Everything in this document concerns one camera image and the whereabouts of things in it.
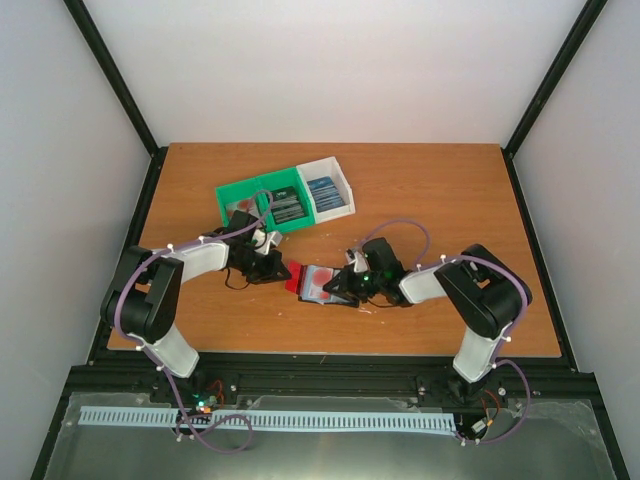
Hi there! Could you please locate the black card stack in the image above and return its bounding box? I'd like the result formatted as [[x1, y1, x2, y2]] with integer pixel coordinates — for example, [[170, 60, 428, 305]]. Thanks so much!
[[271, 186, 308, 224]]

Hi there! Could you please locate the blue card stack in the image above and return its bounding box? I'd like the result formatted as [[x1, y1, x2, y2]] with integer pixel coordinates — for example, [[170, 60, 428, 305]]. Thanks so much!
[[307, 176, 346, 213]]

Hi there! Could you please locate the black frame rail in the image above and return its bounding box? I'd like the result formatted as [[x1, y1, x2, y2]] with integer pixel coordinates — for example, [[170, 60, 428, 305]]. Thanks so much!
[[63, 0, 169, 156]]

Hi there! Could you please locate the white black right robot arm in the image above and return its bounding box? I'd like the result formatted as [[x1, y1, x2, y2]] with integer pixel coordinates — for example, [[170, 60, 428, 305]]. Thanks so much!
[[323, 237, 533, 384]]

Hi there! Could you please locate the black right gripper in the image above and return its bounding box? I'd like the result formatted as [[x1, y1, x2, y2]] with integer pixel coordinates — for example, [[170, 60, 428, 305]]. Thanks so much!
[[322, 266, 384, 304]]

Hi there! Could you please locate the red white credit card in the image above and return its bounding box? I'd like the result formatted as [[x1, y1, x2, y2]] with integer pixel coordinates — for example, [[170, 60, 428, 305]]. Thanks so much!
[[301, 265, 335, 303]]

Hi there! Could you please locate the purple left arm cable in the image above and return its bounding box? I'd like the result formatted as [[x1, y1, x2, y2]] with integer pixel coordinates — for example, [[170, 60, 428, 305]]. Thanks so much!
[[113, 189, 274, 454]]

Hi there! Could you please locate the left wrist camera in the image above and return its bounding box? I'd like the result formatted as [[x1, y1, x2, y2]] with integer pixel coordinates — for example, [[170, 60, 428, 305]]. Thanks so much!
[[252, 229, 283, 256]]

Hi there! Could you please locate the green double plastic bin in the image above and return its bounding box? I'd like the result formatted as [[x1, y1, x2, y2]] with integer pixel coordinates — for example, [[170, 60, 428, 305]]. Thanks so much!
[[215, 167, 315, 233]]

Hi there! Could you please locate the metal base plate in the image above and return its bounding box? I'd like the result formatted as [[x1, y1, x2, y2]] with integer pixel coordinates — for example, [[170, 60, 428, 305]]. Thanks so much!
[[43, 394, 615, 479]]

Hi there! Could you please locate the white plastic bin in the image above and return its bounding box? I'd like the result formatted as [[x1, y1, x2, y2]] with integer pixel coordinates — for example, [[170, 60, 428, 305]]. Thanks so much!
[[296, 156, 356, 224]]

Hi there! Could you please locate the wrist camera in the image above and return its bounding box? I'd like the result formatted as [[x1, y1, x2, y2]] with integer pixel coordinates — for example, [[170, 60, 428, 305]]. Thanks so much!
[[252, 229, 283, 256], [345, 249, 369, 274]]

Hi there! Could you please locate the black leather card holder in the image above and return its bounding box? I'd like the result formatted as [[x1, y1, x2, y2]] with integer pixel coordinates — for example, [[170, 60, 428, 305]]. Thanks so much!
[[298, 265, 359, 308]]

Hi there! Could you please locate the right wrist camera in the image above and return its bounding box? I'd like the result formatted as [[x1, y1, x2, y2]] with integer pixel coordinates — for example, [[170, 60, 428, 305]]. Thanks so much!
[[345, 249, 369, 274]]

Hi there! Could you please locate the red white card stack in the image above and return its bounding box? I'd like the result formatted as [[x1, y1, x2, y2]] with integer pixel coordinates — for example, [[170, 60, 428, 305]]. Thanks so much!
[[225, 198, 261, 219]]

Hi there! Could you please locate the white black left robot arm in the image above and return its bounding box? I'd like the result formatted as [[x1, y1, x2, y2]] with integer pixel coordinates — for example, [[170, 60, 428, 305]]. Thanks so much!
[[100, 210, 292, 403]]

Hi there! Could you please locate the light blue cable duct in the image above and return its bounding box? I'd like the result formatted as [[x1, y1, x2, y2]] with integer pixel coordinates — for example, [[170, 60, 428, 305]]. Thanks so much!
[[78, 406, 456, 435]]

